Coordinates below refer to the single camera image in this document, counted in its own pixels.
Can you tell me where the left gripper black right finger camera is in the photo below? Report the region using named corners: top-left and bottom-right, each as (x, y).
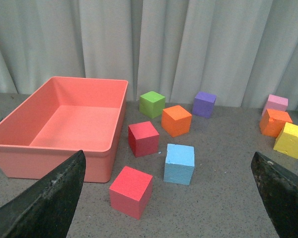
top-left (251, 152), bottom-right (298, 238)

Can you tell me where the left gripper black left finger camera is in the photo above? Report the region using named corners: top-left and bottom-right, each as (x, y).
top-left (0, 150), bottom-right (86, 238)

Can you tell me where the light blue foam cube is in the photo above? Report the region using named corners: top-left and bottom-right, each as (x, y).
top-left (163, 143), bottom-right (195, 185)

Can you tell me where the yellow foam cube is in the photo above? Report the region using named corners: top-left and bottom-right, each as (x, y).
top-left (273, 122), bottom-right (298, 159)

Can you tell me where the chipped orange foam cube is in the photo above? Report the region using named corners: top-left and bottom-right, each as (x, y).
top-left (259, 109), bottom-right (293, 138)

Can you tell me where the pink foam cube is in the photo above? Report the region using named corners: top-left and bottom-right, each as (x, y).
top-left (262, 94), bottom-right (289, 116)

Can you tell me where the pink plastic bin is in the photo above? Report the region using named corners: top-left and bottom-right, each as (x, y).
top-left (0, 77), bottom-right (128, 183)

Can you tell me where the dark red foam cube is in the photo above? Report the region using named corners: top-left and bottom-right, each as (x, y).
top-left (128, 121), bottom-right (159, 158)

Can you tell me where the purple foam cube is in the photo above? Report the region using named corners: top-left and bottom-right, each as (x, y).
top-left (192, 91), bottom-right (217, 119)

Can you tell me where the grey curtain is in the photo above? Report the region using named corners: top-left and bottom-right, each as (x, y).
top-left (0, 0), bottom-right (298, 110)

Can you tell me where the green foam cube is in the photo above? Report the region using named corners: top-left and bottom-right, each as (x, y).
top-left (139, 91), bottom-right (165, 119)

